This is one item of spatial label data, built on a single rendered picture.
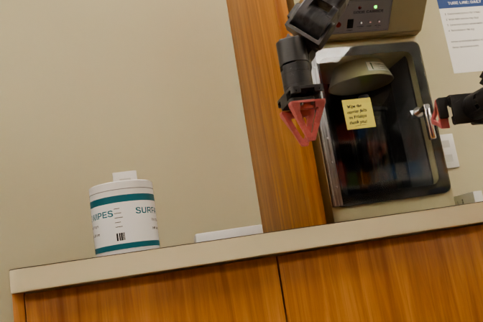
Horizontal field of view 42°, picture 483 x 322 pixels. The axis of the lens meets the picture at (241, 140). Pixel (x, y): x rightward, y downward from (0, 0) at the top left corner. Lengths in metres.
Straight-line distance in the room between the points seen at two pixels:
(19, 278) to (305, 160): 0.66
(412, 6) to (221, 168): 0.73
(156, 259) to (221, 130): 0.88
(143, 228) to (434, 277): 0.57
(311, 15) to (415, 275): 0.54
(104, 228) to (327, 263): 0.44
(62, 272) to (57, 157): 0.82
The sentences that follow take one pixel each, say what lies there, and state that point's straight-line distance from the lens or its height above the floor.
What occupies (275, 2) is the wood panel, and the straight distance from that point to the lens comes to 1.53.
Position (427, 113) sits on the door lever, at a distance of 1.59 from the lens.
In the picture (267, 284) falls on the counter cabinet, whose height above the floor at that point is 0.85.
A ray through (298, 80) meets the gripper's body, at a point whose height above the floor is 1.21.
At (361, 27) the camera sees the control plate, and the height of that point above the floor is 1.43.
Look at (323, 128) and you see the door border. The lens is 1.53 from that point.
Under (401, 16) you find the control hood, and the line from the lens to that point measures 1.66.
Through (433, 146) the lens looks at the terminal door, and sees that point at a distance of 1.63.
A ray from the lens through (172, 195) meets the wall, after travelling 1.88.
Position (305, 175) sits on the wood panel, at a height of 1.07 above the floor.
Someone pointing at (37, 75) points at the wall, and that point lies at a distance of 1.97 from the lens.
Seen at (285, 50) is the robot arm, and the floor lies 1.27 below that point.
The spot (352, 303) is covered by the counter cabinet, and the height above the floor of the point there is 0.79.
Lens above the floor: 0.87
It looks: 12 degrees up
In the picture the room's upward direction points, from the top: 9 degrees counter-clockwise
